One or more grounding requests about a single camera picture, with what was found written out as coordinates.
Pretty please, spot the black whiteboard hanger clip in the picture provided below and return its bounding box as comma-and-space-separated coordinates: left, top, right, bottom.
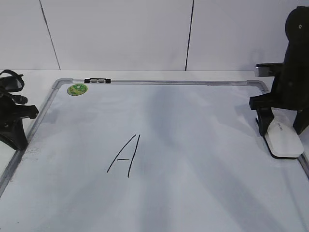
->
84, 78, 112, 84

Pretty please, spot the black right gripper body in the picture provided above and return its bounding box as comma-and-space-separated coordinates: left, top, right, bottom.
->
249, 73, 309, 111

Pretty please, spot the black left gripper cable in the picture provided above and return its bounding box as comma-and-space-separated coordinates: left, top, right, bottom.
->
0, 69, 28, 105

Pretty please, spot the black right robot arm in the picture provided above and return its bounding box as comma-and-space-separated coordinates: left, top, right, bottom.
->
249, 6, 309, 136

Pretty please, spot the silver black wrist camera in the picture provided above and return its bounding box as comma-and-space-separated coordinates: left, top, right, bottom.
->
254, 63, 283, 77

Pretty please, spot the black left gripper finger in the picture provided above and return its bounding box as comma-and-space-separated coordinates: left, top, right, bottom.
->
0, 120, 28, 150

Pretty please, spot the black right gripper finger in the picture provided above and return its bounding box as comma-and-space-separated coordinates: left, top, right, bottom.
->
293, 110, 309, 135
256, 108, 274, 136

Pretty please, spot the whiteboard with silver frame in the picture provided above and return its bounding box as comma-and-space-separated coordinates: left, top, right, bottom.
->
0, 80, 309, 232

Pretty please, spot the round green sticker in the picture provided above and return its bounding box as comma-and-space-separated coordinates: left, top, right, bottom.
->
67, 84, 88, 96

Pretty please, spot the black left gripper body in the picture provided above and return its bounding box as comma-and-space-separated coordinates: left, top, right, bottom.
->
0, 96, 39, 133

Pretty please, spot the white whiteboard eraser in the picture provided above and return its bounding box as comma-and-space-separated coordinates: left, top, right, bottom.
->
264, 108, 304, 160

